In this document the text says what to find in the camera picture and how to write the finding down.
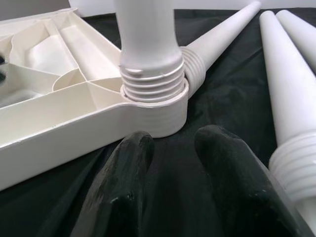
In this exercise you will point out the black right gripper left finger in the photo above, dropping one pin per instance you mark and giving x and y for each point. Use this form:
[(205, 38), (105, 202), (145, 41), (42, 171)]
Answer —
[(118, 185)]

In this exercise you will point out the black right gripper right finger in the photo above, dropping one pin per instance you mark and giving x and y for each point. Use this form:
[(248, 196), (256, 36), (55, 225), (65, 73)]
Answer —
[(234, 185)]

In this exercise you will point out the white plastic children table top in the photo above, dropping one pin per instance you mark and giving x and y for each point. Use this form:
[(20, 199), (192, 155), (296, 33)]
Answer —
[(61, 128)]

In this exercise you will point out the white plastic screw-in table leg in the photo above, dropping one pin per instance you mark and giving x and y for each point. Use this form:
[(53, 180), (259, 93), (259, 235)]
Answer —
[(301, 42), (148, 37), (222, 32), (281, 86)]

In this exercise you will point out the black fabric table cover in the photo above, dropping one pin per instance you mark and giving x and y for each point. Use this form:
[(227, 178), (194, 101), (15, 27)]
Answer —
[(172, 153)]

